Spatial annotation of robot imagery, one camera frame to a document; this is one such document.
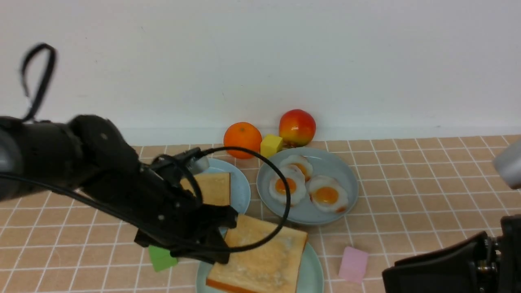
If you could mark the yellow cube block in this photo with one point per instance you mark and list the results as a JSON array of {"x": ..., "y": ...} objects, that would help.
[{"x": 271, "y": 145}]

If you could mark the mint green plate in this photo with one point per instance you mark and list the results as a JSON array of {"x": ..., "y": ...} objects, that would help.
[{"x": 310, "y": 276}]

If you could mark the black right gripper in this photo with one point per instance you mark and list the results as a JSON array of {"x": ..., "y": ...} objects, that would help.
[{"x": 480, "y": 264}]

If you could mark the fried egg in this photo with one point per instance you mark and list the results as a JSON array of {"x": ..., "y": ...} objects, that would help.
[
  {"x": 292, "y": 190},
  {"x": 300, "y": 162},
  {"x": 327, "y": 194}
]

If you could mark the toast slice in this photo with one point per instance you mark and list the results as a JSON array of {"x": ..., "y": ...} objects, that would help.
[
  {"x": 215, "y": 188},
  {"x": 271, "y": 268}
]

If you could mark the checkered orange tablecloth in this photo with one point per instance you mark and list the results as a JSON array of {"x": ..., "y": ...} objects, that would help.
[{"x": 416, "y": 195}]

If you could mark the grey-blue plate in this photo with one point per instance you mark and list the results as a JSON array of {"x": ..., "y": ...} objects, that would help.
[{"x": 324, "y": 163}]

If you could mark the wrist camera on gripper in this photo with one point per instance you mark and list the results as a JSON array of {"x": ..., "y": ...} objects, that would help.
[{"x": 192, "y": 161}]

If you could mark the pink cube block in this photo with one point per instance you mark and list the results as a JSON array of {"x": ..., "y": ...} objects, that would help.
[{"x": 353, "y": 265}]

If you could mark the orange fruit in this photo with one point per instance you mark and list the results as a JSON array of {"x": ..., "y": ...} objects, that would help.
[{"x": 244, "y": 135}]

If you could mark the green cube block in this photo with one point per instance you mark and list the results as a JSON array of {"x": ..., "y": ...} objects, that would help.
[{"x": 161, "y": 259}]

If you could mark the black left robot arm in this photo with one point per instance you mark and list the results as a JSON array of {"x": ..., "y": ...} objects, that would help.
[{"x": 90, "y": 154}]

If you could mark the light blue plate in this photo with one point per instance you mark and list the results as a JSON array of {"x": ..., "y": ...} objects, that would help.
[{"x": 240, "y": 187}]

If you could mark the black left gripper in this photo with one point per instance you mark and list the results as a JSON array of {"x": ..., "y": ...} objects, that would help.
[{"x": 160, "y": 207}]

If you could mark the red yellow apple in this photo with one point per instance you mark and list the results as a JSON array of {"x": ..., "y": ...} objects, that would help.
[{"x": 297, "y": 128}]

